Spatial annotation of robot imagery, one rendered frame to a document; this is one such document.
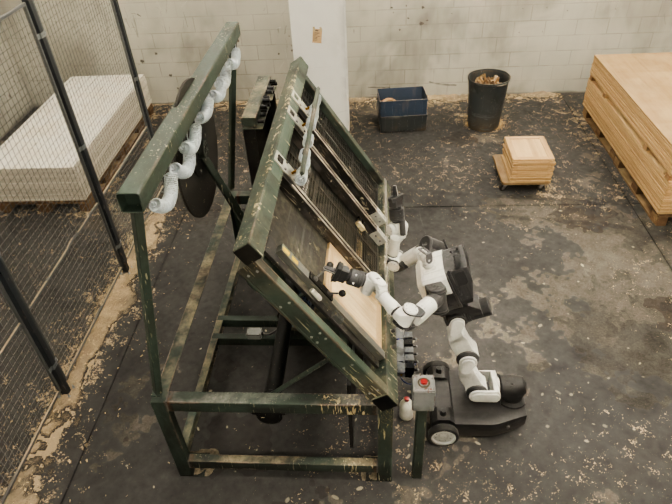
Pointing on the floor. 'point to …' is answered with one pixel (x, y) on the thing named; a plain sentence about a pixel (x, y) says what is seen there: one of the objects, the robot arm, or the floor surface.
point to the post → (419, 443)
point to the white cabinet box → (323, 48)
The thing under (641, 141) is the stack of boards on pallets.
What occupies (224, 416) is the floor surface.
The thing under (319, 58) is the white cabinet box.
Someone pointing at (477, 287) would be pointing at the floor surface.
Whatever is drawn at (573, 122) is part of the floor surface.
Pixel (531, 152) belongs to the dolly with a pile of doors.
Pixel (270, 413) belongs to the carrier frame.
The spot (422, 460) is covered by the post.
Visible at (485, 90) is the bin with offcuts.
